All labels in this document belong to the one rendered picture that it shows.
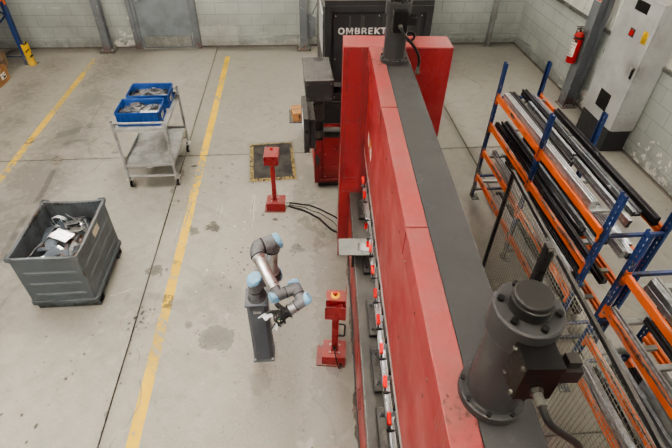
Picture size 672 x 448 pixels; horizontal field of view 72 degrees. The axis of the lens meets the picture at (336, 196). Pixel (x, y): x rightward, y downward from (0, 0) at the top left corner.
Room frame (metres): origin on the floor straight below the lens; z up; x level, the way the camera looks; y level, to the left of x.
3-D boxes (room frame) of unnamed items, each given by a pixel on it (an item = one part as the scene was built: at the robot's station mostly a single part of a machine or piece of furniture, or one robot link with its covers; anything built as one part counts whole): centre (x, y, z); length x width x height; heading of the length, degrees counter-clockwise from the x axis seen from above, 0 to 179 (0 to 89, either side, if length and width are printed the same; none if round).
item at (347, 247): (2.60, -0.16, 1.00); 0.26 x 0.18 x 0.01; 92
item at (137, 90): (5.22, 2.35, 0.92); 0.50 x 0.36 x 0.18; 96
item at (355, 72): (3.59, -0.45, 1.15); 0.85 x 0.25 x 2.30; 92
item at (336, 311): (2.24, -0.02, 0.75); 0.20 x 0.16 x 0.18; 178
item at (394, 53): (3.15, -0.42, 2.53); 0.33 x 0.25 x 0.47; 2
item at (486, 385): (0.65, -0.51, 2.53); 0.33 x 0.25 x 0.47; 2
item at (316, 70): (3.85, 0.19, 1.53); 0.51 x 0.25 x 0.85; 7
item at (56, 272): (3.05, 2.53, 0.36); 0.80 x 0.60 x 0.72; 6
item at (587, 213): (3.50, -2.05, 0.87); 2.20 x 0.50 x 1.75; 6
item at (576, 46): (7.04, -3.64, 1.04); 0.18 x 0.17 x 0.56; 6
